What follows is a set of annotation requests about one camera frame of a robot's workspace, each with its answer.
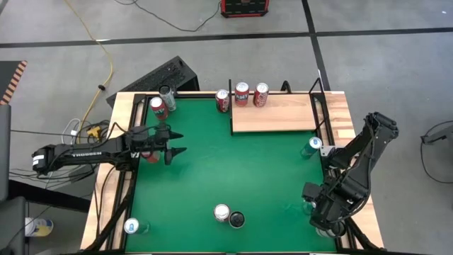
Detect white yellow canister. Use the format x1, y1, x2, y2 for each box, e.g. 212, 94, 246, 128
24, 217, 55, 237

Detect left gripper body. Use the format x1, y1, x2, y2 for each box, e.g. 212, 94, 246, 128
123, 123, 173, 167

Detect yellow floor cable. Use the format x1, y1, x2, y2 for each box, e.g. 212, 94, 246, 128
63, 0, 115, 125

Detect black metal shelf frame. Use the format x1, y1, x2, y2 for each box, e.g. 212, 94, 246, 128
228, 77, 333, 146

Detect black hazard-striped cart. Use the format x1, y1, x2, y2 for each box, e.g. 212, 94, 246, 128
0, 59, 28, 106

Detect Celsius Tropical Vibe can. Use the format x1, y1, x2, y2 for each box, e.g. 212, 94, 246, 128
228, 210, 246, 230

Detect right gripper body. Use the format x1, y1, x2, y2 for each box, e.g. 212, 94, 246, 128
302, 181, 355, 235

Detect black red box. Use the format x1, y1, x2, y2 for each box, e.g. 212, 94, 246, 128
219, 0, 270, 18

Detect white slim Celsius can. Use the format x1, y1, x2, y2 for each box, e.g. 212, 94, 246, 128
316, 226, 347, 239
158, 84, 177, 113

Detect green table mat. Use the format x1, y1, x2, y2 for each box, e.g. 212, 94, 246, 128
125, 97, 337, 253

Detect red Coca-Cola can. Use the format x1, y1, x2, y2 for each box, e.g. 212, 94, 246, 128
213, 203, 231, 223
253, 82, 270, 108
214, 89, 231, 113

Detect wooden shelf board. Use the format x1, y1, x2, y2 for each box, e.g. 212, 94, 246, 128
231, 92, 317, 134

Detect white cable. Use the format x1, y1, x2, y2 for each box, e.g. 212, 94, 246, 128
62, 118, 83, 145

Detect black looped floor cable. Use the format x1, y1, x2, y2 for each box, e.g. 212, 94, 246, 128
420, 120, 453, 185

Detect blue silver Red Bull can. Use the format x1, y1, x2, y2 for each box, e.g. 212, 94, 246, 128
123, 217, 151, 235
299, 136, 323, 160

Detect gray stand leg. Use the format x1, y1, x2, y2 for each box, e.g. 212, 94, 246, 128
420, 125, 453, 145

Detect black table frame rails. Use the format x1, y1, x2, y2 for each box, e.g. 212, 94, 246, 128
84, 92, 383, 255

